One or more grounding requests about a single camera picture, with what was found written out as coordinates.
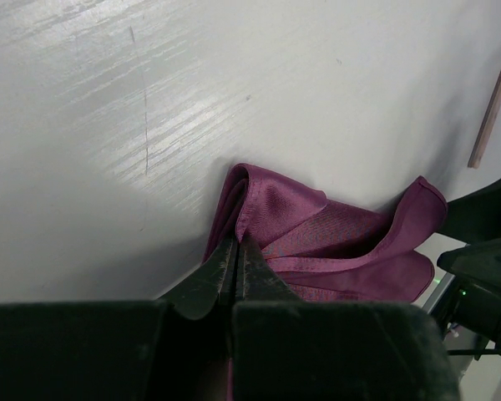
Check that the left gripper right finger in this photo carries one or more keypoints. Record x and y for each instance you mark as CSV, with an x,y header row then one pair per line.
x,y
255,280

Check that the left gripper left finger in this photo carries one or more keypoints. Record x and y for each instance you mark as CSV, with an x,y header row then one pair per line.
x,y
198,294

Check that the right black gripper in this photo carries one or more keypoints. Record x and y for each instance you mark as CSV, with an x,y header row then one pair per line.
x,y
473,297

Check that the purple cloth napkin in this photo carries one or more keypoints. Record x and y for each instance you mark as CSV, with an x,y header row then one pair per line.
x,y
325,250

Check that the pink handled knife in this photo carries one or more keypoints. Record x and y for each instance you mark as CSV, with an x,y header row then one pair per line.
x,y
486,127

